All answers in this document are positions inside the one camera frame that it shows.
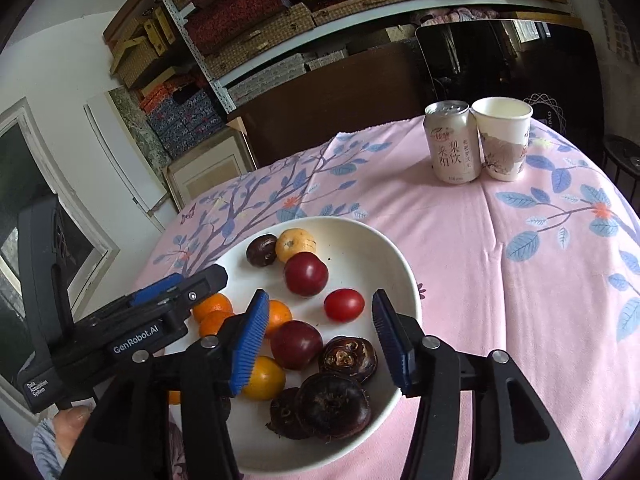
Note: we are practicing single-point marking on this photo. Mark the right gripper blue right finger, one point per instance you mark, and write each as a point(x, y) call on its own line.
point(397, 335)

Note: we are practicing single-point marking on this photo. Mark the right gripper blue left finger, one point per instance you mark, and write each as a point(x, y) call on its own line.
point(247, 341)

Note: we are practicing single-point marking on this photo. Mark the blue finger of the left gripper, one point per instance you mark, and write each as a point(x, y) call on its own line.
point(149, 293)

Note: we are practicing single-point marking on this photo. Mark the dark water chestnut carved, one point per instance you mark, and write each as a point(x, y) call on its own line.
point(349, 356)

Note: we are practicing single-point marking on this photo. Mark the red plum large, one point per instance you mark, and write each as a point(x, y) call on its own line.
point(305, 274)

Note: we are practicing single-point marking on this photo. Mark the small red tomato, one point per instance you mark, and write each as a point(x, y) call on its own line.
point(343, 305)

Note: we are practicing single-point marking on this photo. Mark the dark water chestnut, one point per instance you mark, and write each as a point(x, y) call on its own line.
point(332, 407)
point(261, 251)
point(283, 419)

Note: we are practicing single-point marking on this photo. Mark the yellow orange kumquat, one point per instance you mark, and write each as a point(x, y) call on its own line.
point(266, 381)

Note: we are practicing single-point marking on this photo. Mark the yellow brown potato fruit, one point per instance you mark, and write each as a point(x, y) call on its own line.
point(292, 241)

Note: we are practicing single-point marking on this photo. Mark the grey sleeve forearm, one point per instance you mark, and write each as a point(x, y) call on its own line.
point(45, 452)

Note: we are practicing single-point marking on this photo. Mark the person's left hand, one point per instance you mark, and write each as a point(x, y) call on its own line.
point(67, 426)

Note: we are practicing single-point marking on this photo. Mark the small orange tangerine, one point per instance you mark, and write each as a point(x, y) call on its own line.
point(279, 313)

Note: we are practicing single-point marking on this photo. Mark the orange tangerine behind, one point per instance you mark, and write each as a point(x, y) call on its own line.
point(211, 324)

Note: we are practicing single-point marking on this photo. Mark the dark red plum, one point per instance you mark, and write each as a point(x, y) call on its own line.
point(295, 344)

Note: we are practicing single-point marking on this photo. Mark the large orange tangerine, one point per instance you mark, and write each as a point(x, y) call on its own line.
point(216, 303)

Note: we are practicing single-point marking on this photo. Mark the dark water chestnut front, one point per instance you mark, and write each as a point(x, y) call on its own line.
point(261, 251)

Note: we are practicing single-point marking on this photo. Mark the white oval plate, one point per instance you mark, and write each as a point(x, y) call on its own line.
point(359, 257)

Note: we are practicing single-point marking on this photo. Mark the white framed board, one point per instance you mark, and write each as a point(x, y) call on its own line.
point(222, 157)

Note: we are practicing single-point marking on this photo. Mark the white framed window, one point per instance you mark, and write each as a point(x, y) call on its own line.
point(62, 254)

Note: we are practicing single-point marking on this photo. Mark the pink printed tablecloth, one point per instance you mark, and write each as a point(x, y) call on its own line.
point(545, 267)

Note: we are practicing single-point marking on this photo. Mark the blue patterned box stack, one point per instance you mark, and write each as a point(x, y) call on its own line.
point(182, 124)

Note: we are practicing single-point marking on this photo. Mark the white beverage can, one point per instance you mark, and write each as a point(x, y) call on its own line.
point(453, 141)

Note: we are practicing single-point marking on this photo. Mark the white paper cup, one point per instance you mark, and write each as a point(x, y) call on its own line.
point(503, 124)

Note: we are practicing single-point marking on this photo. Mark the metal shelf with boxes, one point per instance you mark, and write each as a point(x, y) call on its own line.
point(228, 39)

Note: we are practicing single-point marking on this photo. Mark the dark wooden cabinet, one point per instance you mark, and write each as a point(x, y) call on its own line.
point(371, 88)

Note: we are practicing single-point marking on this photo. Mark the wooden chair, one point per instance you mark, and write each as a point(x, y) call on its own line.
point(621, 159)

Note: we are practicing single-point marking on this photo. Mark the black glossy panel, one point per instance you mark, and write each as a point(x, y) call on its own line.
point(552, 67)

